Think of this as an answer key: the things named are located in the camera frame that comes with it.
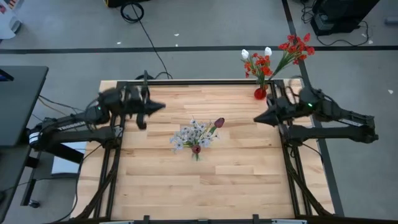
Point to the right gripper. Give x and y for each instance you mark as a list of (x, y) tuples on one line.
[(284, 109)]

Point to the black floor equipment base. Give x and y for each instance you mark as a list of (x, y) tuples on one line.
[(124, 3)]

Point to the black caster wheel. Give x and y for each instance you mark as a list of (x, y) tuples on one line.
[(33, 203)]

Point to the white flower spray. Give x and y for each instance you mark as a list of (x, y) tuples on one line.
[(178, 144), (203, 142)]

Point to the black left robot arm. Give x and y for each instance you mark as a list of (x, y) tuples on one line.
[(77, 135)]

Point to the red glass vase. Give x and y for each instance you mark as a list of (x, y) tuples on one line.
[(260, 94)]

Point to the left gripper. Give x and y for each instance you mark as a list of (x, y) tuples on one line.
[(130, 101)]

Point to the white tulip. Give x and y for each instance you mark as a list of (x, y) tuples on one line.
[(268, 51), (245, 53)]

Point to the black equipment case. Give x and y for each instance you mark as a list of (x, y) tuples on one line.
[(342, 12)]

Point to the red flower spray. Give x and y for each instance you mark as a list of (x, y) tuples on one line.
[(265, 70), (293, 48)]

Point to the white box under table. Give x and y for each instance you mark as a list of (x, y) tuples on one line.
[(68, 158)]

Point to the clear glass vase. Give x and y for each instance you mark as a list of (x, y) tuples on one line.
[(200, 152)]

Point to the dark grey desk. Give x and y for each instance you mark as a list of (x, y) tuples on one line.
[(18, 102)]

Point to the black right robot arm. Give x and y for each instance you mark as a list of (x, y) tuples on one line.
[(329, 133)]

